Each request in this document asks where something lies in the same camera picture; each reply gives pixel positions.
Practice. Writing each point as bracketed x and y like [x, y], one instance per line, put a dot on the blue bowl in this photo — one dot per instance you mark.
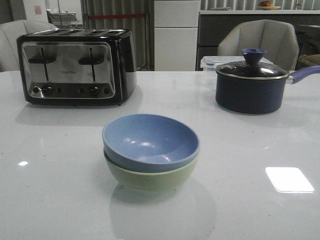
[149, 143]

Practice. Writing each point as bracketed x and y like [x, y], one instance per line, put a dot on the green bowl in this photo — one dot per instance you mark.
[152, 182]

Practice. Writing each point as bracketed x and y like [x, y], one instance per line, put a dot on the clear plastic storage container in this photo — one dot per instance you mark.
[209, 63]

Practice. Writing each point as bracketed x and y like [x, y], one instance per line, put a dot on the white refrigerator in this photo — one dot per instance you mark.
[175, 34]

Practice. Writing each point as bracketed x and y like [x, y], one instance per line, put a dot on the black chrome four-slot toaster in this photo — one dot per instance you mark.
[77, 67]

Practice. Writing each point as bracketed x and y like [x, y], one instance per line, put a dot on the dark blue saucepan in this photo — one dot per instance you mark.
[256, 96]

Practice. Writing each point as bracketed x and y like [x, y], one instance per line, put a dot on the glass lid with blue knob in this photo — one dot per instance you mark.
[252, 67]

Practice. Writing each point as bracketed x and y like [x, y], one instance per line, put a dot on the dark counter cabinet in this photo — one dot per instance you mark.
[215, 25]

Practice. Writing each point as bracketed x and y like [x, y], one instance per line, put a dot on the beige chair right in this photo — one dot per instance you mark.
[278, 38]

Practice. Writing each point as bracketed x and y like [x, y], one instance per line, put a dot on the beige chair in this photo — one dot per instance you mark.
[9, 33]
[278, 38]

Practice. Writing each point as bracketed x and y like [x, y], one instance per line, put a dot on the fruit plate on counter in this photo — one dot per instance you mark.
[266, 5]

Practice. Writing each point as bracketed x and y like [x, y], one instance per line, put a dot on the beige chair left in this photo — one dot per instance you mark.
[9, 33]

